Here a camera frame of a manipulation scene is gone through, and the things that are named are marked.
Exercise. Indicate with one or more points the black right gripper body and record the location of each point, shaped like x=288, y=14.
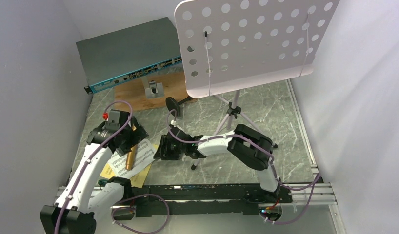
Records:
x=169, y=150

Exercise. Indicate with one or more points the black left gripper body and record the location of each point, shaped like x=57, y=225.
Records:
x=130, y=138

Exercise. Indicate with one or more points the gold microphone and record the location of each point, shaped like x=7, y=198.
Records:
x=131, y=157

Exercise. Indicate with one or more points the white sheet music page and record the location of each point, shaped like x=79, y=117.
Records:
x=144, y=157

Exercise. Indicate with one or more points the yellow paper sheet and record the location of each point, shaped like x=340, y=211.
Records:
x=136, y=181

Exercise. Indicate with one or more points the black microphone stand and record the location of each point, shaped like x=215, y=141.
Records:
x=174, y=106

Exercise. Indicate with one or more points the lilac music stand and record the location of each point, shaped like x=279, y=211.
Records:
x=230, y=45

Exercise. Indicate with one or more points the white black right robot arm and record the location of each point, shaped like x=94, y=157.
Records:
x=251, y=147

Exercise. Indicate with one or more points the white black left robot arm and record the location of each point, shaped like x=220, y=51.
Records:
x=76, y=211

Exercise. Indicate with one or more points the wooden base board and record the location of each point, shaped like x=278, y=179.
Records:
x=133, y=91

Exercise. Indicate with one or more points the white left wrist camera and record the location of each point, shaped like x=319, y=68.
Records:
x=115, y=119

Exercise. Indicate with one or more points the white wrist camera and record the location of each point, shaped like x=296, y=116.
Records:
x=174, y=123
x=115, y=119

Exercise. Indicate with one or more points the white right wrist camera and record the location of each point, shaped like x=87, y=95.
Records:
x=174, y=123

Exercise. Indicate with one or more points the silver metal bracket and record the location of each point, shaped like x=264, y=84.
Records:
x=152, y=88

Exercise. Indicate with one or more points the black mounting rail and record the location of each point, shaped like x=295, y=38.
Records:
x=195, y=199

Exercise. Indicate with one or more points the grey teal network switch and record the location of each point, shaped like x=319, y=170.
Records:
x=128, y=54

